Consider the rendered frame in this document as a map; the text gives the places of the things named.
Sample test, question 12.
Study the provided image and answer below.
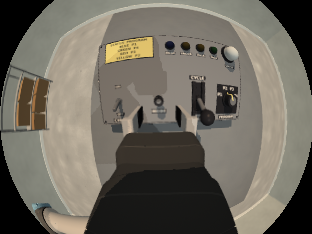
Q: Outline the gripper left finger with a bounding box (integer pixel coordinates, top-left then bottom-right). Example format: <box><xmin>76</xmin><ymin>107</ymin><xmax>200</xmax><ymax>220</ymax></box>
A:
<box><xmin>121</xmin><ymin>106</ymin><xmax>143</xmax><ymax>137</ymax></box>

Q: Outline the grey control panel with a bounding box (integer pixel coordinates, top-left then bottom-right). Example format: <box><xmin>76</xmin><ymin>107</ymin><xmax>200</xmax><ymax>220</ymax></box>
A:
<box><xmin>98</xmin><ymin>35</ymin><xmax>241</xmax><ymax>126</ymax></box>

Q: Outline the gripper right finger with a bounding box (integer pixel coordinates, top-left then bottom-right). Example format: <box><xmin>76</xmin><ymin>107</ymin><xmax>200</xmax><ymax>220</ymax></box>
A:
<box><xmin>175</xmin><ymin>105</ymin><xmax>198</xmax><ymax>136</ymax></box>

